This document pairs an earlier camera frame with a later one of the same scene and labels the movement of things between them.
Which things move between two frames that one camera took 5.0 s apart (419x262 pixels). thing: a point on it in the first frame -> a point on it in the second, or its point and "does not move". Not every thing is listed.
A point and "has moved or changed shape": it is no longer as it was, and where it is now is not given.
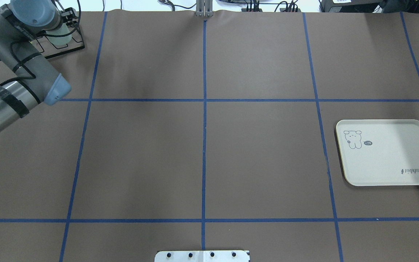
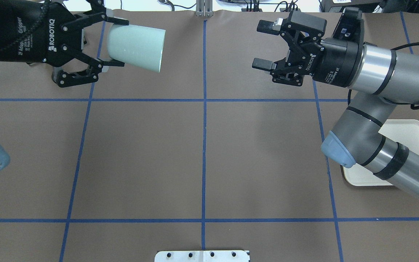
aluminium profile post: [204, 8] does not move
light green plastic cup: [62, 40] has moved or changed shape
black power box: [348, 6] does not move
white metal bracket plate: [202, 256] does not move
